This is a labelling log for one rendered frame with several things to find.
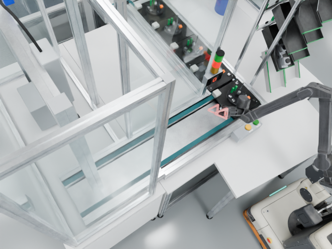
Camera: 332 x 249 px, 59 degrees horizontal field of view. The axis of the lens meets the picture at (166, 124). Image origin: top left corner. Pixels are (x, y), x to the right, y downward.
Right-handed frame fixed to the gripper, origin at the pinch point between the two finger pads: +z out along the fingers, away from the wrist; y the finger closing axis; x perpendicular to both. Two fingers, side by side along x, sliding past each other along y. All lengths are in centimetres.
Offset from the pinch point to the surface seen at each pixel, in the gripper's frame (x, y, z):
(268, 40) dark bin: -42, -12, -39
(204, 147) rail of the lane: 24.0, -4.5, 1.3
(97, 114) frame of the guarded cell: -18, 86, 68
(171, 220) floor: 109, -58, 3
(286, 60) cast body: -31, -4, -48
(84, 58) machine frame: -28, -13, 72
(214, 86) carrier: -10.9, -32.7, -15.0
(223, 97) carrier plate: -4.4, -25.9, -18.8
